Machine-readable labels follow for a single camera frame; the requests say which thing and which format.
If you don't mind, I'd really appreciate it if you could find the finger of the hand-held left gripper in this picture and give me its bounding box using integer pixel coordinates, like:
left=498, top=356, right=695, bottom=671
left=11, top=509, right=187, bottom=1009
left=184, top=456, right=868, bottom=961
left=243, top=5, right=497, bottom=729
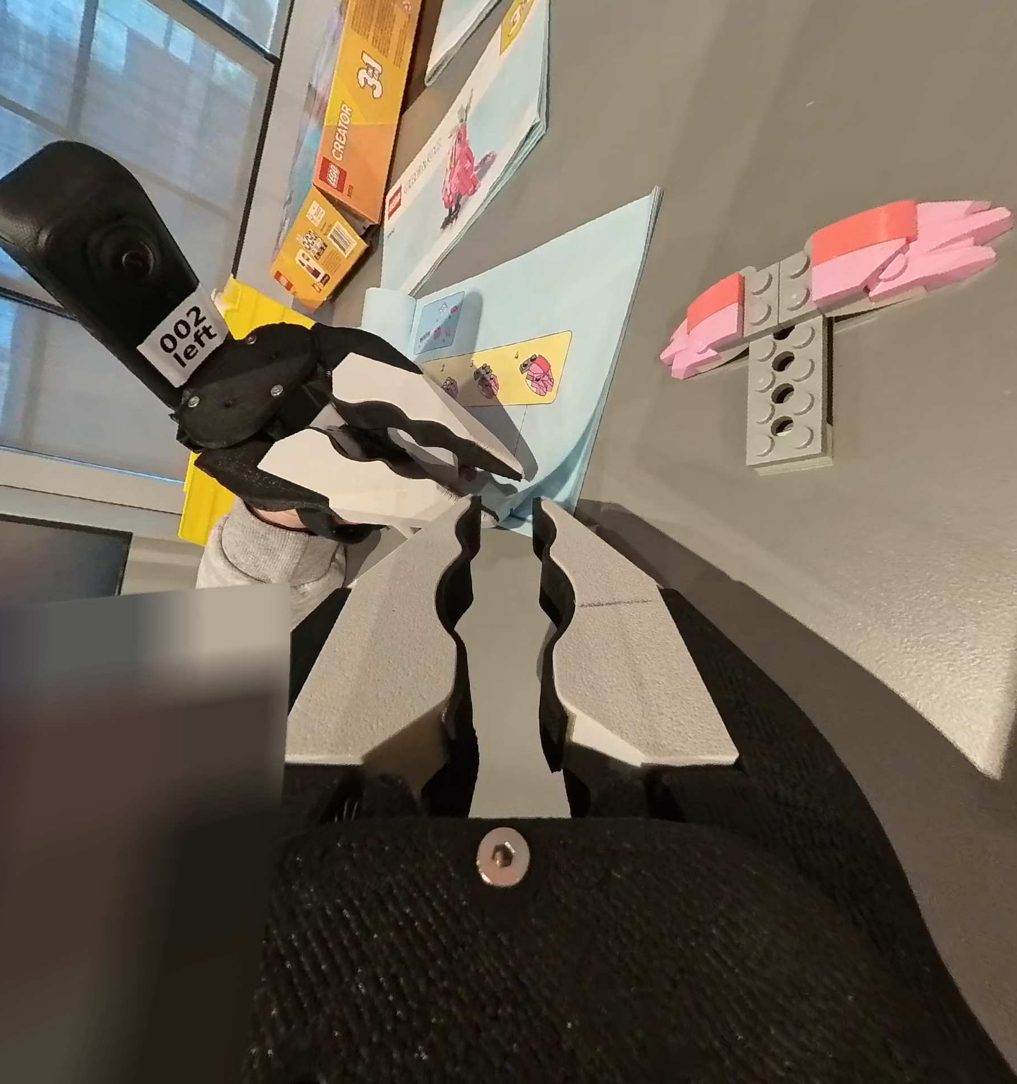
left=256, top=426, right=511, bottom=532
left=303, top=329, right=528, bottom=484

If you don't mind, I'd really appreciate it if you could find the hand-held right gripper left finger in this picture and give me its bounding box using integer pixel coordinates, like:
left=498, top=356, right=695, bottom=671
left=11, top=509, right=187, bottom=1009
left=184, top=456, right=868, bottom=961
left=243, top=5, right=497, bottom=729
left=285, top=496, right=481, bottom=765

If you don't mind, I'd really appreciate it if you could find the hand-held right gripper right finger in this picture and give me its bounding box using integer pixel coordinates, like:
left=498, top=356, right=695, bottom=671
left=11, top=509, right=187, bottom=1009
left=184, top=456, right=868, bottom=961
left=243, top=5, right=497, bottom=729
left=532, top=496, right=741, bottom=769

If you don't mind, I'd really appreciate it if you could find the pink and grey brick assembly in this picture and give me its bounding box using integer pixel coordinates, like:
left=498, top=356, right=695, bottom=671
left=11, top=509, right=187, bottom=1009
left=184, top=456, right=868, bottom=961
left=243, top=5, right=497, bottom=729
left=659, top=197, right=1017, bottom=473

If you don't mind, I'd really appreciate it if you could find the person's left forearm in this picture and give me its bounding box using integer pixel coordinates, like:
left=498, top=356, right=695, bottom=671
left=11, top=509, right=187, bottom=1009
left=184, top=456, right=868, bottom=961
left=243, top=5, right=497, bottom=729
left=195, top=502, right=350, bottom=591

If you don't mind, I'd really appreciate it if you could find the grey desk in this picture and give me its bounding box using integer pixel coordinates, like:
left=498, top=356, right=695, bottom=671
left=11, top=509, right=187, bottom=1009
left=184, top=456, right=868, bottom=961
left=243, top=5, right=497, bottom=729
left=237, top=0, right=1017, bottom=1084

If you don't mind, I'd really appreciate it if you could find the yellow plastic bin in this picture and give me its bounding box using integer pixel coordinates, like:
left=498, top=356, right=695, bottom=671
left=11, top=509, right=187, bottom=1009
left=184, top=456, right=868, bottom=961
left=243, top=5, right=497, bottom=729
left=176, top=273, right=316, bottom=545

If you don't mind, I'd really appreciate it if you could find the open light blue instruction booklet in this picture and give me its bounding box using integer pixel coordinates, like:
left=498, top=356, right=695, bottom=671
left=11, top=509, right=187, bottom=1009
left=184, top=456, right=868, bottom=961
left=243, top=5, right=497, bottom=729
left=363, top=185, right=665, bottom=532

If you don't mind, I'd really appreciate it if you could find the white flamingo instruction booklet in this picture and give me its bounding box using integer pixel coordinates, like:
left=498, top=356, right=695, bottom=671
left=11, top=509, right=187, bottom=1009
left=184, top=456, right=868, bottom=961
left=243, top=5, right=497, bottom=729
left=379, top=0, right=552, bottom=299

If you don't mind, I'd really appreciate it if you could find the orange toy brick box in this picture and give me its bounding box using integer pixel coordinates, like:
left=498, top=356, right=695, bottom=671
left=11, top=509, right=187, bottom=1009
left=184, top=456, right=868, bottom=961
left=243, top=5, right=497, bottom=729
left=268, top=0, right=426, bottom=312

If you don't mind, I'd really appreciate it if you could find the dark screen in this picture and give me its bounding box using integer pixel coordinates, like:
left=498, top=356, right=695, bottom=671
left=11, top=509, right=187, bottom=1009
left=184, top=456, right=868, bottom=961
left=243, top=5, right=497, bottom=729
left=0, top=506, right=134, bottom=600

